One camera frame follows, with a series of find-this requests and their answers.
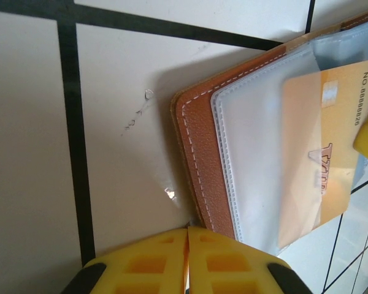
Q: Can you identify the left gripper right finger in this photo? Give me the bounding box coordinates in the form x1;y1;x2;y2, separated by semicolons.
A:
186;226;307;294

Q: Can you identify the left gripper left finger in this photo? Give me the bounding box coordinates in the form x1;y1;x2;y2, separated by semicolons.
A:
61;228;190;294

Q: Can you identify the gold credit card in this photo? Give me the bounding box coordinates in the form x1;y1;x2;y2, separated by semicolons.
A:
277;58;368;249

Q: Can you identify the brown leather card holder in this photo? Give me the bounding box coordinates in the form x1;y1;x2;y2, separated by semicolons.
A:
170;6;368;258

